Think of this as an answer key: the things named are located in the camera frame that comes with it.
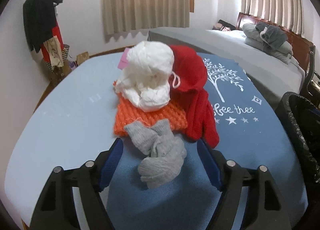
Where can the grey sock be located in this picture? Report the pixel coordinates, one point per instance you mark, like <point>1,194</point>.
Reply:
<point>164,152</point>

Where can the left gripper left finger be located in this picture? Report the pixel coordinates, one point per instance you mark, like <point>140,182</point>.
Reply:
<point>55,208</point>

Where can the red knitted garment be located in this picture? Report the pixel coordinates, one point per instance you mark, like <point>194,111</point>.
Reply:
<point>188,90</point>

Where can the side window beige curtain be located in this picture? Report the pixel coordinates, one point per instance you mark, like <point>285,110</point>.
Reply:
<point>124,16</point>

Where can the beige tote bag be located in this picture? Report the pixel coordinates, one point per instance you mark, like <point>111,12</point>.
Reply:
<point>52,52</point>

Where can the bag on bedside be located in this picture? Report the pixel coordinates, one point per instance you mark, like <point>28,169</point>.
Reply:
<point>223,26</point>

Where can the blue tree-print tablecloth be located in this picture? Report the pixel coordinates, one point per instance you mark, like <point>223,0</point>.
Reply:
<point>250,134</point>

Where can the white yarn ball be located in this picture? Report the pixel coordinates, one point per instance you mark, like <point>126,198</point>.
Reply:
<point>145,80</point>

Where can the bed with grey sheet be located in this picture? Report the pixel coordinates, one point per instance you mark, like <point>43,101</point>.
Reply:
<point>273,74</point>

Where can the black trash bag bin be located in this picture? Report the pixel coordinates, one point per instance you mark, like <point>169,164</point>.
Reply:
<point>300,119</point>

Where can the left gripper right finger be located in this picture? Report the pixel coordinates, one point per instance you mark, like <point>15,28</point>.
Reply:
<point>265,206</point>

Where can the black coat on rack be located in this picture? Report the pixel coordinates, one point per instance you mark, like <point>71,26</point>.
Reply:
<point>39,19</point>

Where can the brown paper bag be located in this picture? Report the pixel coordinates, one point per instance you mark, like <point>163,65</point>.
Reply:
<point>80,58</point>

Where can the folded grey duvet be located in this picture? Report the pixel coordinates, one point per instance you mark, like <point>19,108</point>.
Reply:
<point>284,53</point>

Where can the striped basket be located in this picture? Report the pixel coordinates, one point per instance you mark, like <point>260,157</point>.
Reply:
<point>65,52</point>

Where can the dark grey folded blanket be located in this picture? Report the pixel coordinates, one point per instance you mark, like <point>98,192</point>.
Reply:
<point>273,36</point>

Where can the black office chair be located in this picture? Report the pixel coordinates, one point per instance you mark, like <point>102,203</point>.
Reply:
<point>311,94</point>

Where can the purple item on floor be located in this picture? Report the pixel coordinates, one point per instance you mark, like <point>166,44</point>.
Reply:
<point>73,65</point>

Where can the orange knitted cloth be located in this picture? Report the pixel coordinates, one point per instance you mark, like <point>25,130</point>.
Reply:
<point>127,113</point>

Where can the wooden headboard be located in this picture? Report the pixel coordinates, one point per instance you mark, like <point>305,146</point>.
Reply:
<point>302,48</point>

